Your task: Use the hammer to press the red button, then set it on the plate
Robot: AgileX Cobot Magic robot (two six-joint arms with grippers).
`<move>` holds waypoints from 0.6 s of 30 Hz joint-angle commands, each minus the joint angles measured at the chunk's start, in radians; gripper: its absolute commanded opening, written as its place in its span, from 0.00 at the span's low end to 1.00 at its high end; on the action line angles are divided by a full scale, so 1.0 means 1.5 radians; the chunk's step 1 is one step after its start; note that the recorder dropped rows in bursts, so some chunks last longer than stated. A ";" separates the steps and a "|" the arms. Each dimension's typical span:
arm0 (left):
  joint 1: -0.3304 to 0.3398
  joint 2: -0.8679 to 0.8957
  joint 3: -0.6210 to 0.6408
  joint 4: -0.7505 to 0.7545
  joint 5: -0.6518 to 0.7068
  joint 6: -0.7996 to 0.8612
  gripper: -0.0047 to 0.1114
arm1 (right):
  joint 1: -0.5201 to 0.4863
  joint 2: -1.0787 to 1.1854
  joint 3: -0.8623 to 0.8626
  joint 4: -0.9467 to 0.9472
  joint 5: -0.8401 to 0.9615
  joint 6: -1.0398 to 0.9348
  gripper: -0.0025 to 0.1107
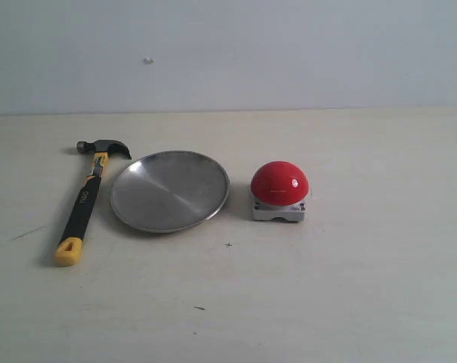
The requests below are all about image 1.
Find yellow black claw hammer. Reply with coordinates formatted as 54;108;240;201
53;140;132;267

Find red dome push button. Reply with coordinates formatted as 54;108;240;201
250;161;311;222

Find round steel plate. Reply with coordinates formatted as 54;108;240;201
110;150;230;234

